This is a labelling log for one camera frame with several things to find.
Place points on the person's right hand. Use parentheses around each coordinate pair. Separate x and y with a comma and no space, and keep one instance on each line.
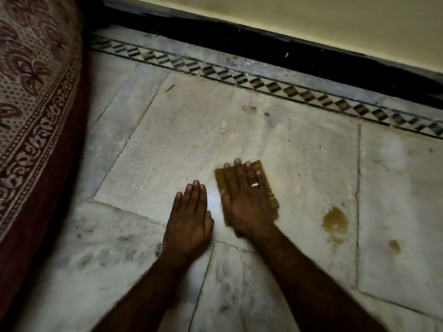
(245,207)

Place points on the person's left hand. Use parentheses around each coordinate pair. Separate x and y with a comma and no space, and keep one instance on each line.
(187,231)

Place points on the person's left little finger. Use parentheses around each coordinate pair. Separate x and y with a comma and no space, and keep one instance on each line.
(177,205)

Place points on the person's left thumb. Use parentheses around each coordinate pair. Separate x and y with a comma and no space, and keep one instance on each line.
(210,221)

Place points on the person's right middle finger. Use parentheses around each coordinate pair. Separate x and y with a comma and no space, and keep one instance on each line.
(240,174)

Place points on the person's right little finger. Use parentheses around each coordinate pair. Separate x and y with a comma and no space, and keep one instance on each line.
(262,186)

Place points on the person's left middle finger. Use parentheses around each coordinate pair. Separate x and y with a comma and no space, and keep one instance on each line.
(196,198)

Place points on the person's right thumb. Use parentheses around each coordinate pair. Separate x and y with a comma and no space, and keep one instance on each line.
(224,200)

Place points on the yellow cleaning cloth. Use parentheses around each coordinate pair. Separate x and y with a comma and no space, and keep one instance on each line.
(271,200)

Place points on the person's right forearm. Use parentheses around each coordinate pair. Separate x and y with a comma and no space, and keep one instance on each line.
(311,286)

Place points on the person's left forearm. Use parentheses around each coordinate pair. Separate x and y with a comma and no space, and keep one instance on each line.
(148,293)

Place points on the large yellow liquid spill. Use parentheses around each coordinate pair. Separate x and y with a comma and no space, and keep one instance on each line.
(335,221)

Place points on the small yellow liquid spill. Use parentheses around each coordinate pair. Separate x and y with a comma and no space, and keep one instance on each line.
(394,246)

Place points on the patterned cream maroon bedspread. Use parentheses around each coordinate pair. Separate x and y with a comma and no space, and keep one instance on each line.
(31,82)

